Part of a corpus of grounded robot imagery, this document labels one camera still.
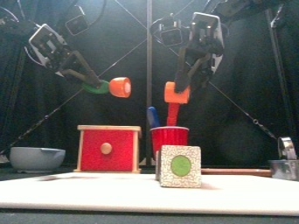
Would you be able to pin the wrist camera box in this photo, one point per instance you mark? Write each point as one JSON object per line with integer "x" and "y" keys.
{"x": 170, "y": 34}
{"x": 77, "y": 23}

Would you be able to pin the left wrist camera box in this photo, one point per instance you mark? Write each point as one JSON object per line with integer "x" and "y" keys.
{"x": 77, "y": 23}

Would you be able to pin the red plastic cup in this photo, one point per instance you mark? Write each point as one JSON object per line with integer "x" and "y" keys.
{"x": 170, "y": 139}

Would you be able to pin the slanted metal frame pole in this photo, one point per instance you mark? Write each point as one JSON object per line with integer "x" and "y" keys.
{"x": 279, "y": 64}

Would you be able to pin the speckled white block green oval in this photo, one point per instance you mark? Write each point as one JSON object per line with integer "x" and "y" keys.
{"x": 181, "y": 166}

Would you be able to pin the metal pot lid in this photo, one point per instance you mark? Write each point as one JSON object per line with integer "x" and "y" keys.
{"x": 287, "y": 148}

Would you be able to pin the metal pot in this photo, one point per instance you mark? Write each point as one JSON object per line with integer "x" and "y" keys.
{"x": 285, "y": 169}

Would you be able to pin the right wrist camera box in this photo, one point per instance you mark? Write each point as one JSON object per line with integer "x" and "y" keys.
{"x": 170, "y": 34}

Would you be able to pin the red wooden box with knob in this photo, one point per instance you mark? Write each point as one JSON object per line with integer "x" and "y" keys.
{"x": 109, "y": 148}

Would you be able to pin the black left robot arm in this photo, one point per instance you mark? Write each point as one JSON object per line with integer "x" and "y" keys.
{"x": 10, "y": 20}

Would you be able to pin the vertical metal frame pole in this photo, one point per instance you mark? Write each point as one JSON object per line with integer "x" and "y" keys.
{"x": 149, "y": 52}

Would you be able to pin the grey bowl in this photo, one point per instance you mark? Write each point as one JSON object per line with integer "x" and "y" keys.
{"x": 37, "y": 158}

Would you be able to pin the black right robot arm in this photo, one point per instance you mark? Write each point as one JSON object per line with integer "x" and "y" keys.
{"x": 243, "y": 7}

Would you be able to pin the white cutting board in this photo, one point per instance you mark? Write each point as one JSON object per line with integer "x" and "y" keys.
{"x": 147, "y": 194}

